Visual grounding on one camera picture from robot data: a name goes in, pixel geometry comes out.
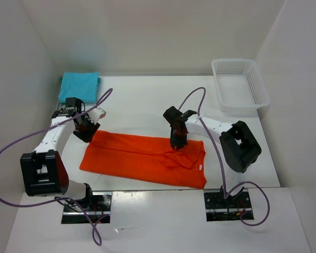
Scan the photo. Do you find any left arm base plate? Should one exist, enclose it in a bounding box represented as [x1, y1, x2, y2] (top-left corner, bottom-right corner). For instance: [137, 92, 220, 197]
[61, 191, 112, 225]

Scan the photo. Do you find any orange t shirt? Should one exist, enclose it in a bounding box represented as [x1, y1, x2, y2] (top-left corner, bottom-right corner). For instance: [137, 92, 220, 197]
[80, 131, 206, 189]

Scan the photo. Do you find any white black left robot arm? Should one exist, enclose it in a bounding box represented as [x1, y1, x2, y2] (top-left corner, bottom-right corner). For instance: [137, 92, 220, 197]
[20, 98, 106, 211]

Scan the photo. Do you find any white plastic basket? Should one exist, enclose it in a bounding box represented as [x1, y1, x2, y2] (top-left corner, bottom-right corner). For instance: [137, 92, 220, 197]
[211, 59, 270, 114]

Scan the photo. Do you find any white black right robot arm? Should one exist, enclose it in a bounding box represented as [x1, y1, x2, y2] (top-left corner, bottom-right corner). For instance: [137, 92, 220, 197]
[163, 106, 262, 207]

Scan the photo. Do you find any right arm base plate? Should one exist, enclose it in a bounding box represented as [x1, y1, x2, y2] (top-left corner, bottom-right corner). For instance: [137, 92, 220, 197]
[203, 190, 254, 222]

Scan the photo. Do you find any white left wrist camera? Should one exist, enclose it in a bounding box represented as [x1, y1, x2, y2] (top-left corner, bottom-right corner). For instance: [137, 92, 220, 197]
[88, 108, 106, 124]

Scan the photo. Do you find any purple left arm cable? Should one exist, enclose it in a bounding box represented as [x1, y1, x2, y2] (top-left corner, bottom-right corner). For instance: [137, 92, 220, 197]
[0, 87, 113, 246]

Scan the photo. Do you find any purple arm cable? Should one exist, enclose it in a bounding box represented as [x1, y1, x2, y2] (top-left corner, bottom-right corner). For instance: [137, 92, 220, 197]
[179, 87, 271, 227]
[0, 87, 113, 246]

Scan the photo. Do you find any light blue t shirt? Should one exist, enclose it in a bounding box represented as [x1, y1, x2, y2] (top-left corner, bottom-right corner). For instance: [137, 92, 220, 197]
[58, 72, 101, 103]

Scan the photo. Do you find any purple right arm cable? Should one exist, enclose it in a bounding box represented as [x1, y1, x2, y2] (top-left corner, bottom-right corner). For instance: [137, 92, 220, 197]
[179, 87, 271, 227]

